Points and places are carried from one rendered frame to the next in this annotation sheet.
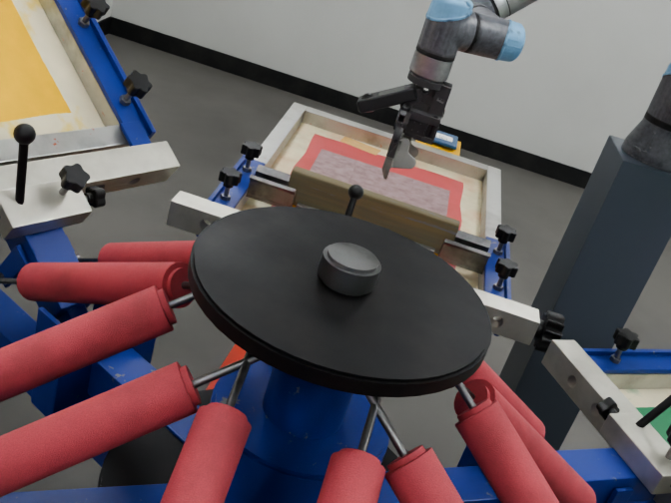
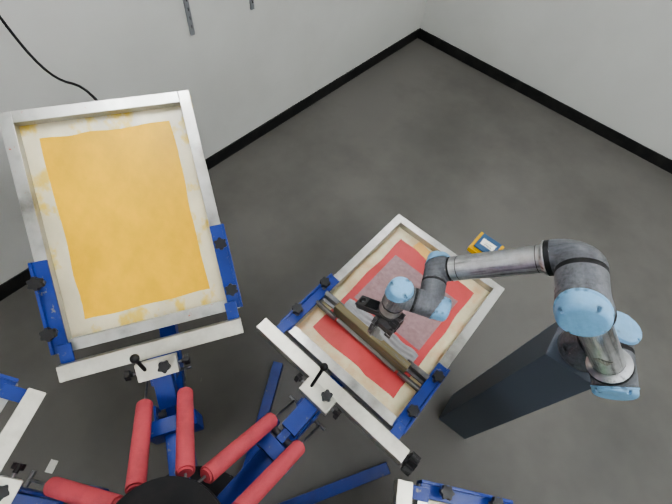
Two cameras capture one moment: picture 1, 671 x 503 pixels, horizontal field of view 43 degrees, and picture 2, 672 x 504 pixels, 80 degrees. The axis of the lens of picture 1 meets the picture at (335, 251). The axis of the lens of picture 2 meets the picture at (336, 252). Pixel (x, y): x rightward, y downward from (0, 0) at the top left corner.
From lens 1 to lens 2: 1.26 m
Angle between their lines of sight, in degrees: 37
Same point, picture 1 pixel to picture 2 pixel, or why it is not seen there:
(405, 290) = not seen: outside the picture
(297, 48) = (521, 61)
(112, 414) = not seen: outside the picture
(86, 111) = (218, 286)
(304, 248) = not seen: outside the picture
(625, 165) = (546, 356)
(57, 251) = (164, 383)
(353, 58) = (557, 73)
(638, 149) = (562, 348)
